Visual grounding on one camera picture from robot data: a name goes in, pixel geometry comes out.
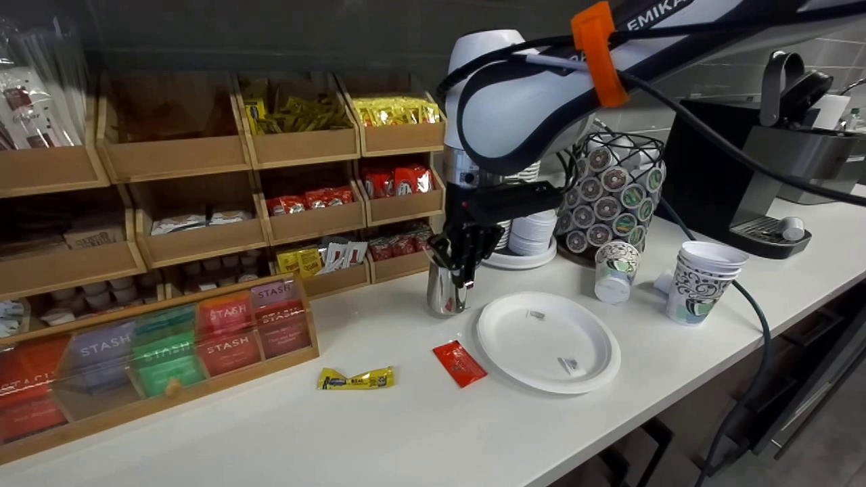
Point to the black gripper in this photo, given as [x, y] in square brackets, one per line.
[489, 206]

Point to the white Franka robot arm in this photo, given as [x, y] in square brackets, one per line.
[504, 89]

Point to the white paper plate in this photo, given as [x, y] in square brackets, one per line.
[548, 341]

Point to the single patterned paper cup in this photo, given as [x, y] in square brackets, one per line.
[616, 267]

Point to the short patterned paper cup stack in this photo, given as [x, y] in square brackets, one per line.
[698, 279]

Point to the dark red sachet pile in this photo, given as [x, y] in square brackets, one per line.
[397, 245]

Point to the white round tray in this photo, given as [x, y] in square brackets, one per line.
[529, 261]

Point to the stack of white cups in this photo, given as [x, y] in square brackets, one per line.
[535, 231]

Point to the red sachet packet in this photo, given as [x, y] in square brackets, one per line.
[458, 364]

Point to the yellow and white sachet pile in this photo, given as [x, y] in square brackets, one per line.
[320, 259]

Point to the yellow foil candy packet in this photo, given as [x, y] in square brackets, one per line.
[332, 379]
[372, 376]

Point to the bright yellow sachet pile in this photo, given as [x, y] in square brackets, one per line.
[397, 110]

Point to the maroon tea packets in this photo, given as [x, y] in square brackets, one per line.
[280, 321]

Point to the yellow-green sachet pile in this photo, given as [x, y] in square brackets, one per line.
[294, 110]

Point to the red tea packets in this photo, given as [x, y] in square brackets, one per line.
[226, 334]

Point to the black coffee machine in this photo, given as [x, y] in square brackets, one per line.
[713, 177]

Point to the wooden tea display box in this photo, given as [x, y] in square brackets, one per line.
[226, 379]

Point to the wooden shelf organizer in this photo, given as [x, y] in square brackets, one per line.
[180, 157]

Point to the green tea packets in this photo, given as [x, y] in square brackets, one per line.
[165, 353]

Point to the small white ball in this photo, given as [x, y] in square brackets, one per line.
[790, 227]

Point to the grey-blue tea packets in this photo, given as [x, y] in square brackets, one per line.
[99, 355]

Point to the orange-red tea packets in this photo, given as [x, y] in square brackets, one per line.
[29, 388]

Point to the clear plastic container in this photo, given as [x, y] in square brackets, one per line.
[37, 89]

